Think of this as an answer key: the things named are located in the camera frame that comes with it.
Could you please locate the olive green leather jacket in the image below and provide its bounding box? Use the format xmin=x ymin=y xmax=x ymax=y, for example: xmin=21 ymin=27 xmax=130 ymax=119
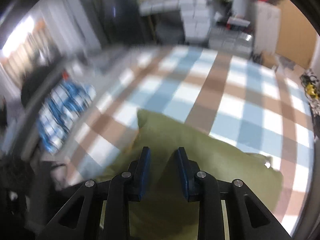
xmin=98 ymin=109 xmax=283 ymax=239

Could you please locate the checkered bed sheet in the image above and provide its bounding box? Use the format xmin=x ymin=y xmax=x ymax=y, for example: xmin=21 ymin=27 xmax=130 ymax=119
xmin=65 ymin=46 xmax=314 ymax=234

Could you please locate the blue white plaid garment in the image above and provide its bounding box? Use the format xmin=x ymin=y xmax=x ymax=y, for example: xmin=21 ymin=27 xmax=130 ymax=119
xmin=37 ymin=80 xmax=96 ymax=155

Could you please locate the silver suitcase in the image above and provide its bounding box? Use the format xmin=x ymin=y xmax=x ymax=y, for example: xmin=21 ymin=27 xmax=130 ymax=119
xmin=208 ymin=28 xmax=254 ymax=59

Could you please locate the white drawer desk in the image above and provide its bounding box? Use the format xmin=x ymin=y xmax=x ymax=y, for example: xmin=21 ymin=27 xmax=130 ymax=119
xmin=139 ymin=0 xmax=211 ymax=42

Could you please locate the wooden door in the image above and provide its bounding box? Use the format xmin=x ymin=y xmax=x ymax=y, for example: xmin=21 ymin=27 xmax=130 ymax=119
xmin=276 ymin=0 xmax=319 ymax=69

